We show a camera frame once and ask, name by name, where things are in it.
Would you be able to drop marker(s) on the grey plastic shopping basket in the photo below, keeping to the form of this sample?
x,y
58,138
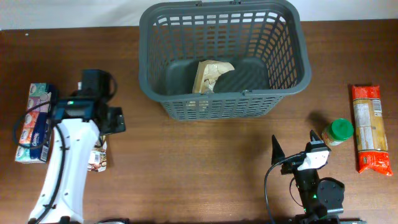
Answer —
x,y
263,40

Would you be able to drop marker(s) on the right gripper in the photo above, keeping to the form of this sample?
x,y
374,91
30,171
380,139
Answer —
x,y
292,165

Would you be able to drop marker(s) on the beige paper bag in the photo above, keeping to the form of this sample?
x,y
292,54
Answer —
x,y
207,73

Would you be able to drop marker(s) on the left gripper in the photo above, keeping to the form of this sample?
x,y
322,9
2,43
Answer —
x,y
117,122

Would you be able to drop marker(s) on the green lid jar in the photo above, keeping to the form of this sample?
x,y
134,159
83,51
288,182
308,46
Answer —
x,y
337,132

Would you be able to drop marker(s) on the Kleenex tissue multipack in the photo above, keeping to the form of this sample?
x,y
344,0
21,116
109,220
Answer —
x,y
35,130

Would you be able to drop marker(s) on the orange spaghetti pasta package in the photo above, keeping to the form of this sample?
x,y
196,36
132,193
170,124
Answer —
x,y
371,141

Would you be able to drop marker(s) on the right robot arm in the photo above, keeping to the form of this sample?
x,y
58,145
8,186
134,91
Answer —
x,y
321,199

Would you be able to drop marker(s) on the brown mushroom snack bag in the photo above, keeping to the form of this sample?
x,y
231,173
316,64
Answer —
x,y
98,159

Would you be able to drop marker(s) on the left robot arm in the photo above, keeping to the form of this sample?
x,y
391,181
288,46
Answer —
x,y
77,122

